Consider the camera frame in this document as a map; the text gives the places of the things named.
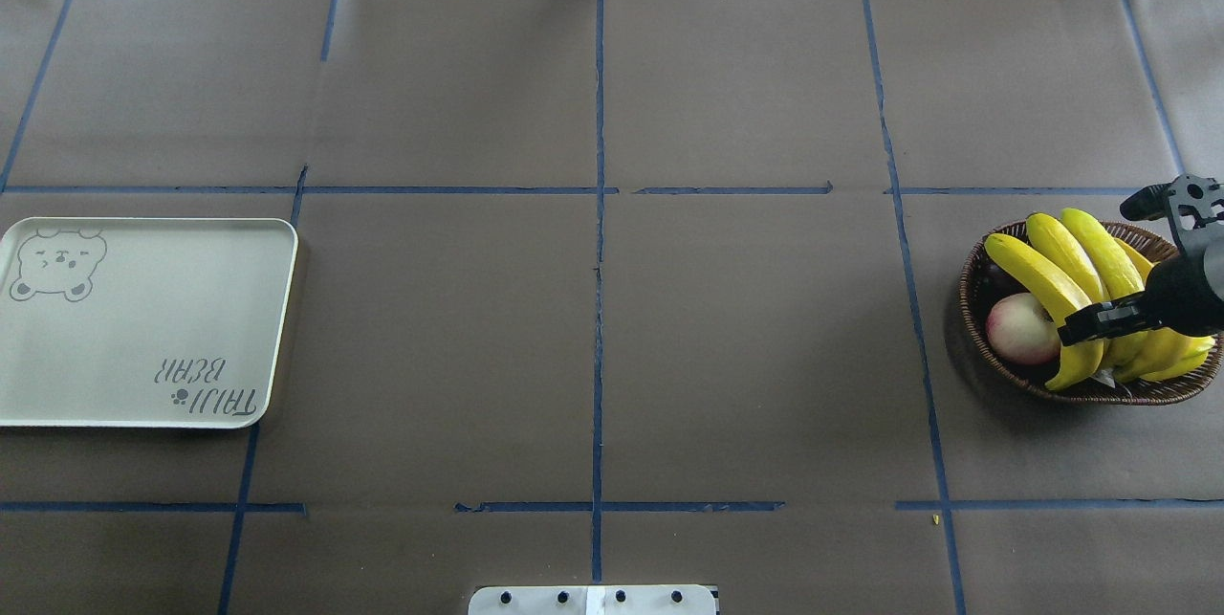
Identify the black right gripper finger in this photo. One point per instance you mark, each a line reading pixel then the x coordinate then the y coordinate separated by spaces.
pixel 1110 319

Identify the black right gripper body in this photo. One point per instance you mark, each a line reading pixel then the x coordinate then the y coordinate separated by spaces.
pixel 1184 291

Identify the yellow banana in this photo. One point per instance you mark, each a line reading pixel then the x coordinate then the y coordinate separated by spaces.
pixel 1060 297
pixel 1117 278
pixel 1048 236
pixel 1164 354

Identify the brown wicker basket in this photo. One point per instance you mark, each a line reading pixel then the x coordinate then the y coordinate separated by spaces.
pixel 977 292

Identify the pink peach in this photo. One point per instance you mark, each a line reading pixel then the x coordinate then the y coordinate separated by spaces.
pixel 1019 330

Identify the cream bear print tray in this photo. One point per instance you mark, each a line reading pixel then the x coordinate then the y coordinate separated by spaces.
pixel 137 322

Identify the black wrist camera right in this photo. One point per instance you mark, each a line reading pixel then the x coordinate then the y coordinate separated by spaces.
pixel 1190 204

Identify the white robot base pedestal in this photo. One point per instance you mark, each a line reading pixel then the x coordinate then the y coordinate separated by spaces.
pixel 664 598

